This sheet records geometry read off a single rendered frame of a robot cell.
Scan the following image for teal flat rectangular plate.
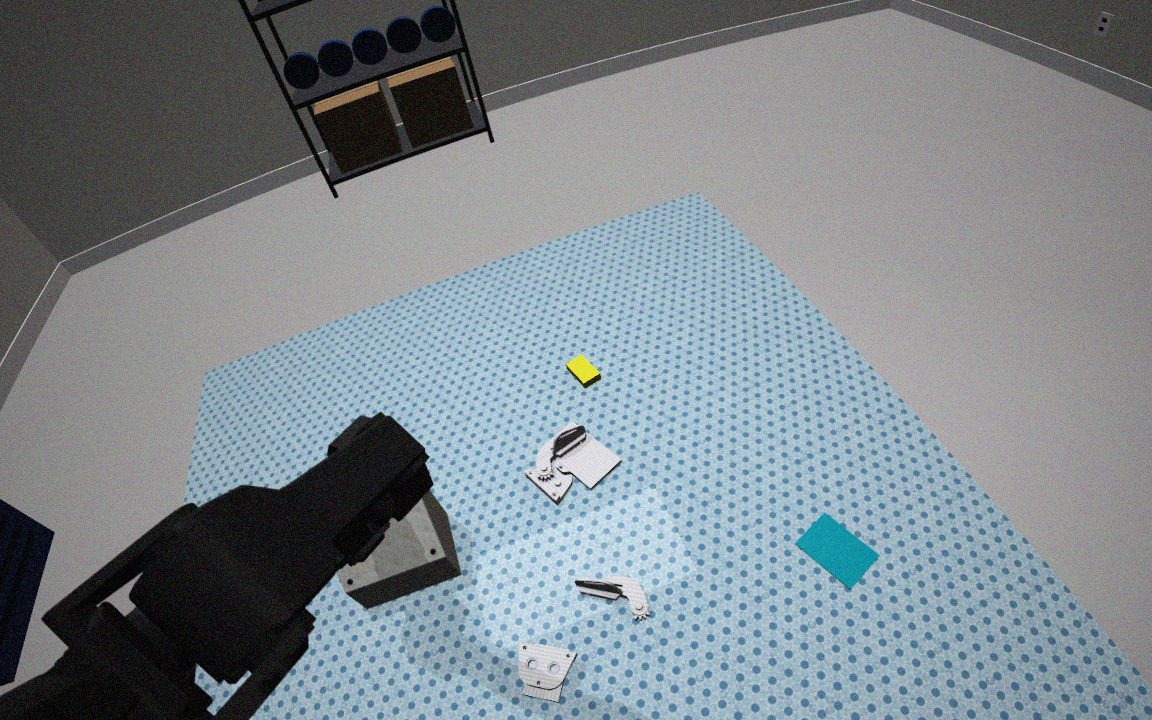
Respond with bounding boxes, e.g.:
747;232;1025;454
795;511;879;589

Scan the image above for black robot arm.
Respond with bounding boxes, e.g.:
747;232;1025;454
0;412;433;720

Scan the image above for yellow flat block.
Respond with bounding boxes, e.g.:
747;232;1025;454
566;354;601;389

